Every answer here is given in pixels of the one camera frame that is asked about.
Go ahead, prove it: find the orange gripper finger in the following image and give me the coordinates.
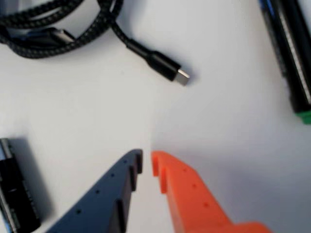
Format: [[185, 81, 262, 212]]
[[151, 150, 273, 233]]

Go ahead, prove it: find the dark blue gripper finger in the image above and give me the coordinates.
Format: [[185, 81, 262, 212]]
[[45, 149, 144, 233]]

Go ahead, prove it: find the black marker with green cap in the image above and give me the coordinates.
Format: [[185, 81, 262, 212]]
[[258, 0, 311, 126]]

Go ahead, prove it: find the black braided USB cable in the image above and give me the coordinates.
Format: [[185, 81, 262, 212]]
[[0, 0, 191, 88]]

